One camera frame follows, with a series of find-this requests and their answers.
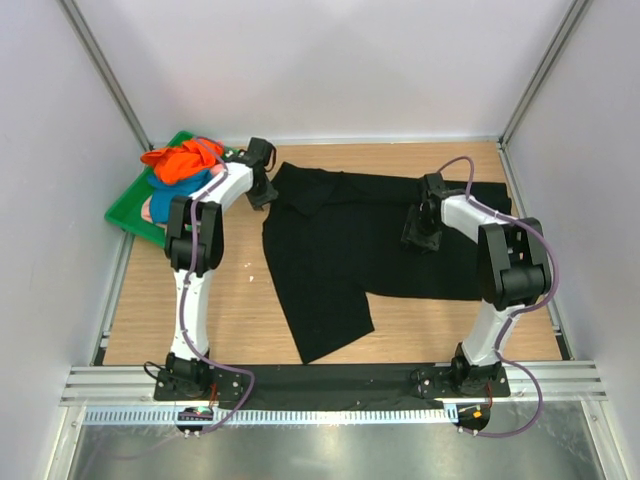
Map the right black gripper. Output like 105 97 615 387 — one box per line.
400 205 443 256

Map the black t shirt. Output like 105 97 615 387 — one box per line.
263 163 481 364

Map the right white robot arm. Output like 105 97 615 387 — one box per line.
401 192 553 396

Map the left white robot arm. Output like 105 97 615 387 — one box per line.
154 160 277 401

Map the orange t shirt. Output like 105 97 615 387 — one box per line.
140 137 226 185

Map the blue t shirt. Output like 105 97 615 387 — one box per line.
148 170 213 224

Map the pink t shirt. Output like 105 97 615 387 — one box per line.
141 160 229 228

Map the green plastic tray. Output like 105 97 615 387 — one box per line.
105 131 234 248

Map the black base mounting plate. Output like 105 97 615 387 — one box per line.
151 359 511 403

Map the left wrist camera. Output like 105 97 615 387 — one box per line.
239 137 277 173

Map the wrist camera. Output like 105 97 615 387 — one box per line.
239 137 277 173
419 173 465 203

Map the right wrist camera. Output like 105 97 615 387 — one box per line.
419 173 465 203

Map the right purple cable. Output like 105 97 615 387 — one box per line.
434 156 559 439

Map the left aluminium corner post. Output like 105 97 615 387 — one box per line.
57 0 153 151

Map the aluminium corner post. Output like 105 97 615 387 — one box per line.
57 0 153 151
498 0 592 150

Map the right aluminium corner post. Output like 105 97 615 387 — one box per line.
498 0 592 150

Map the slotted grey cable duct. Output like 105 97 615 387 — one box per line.
84 405 458 427

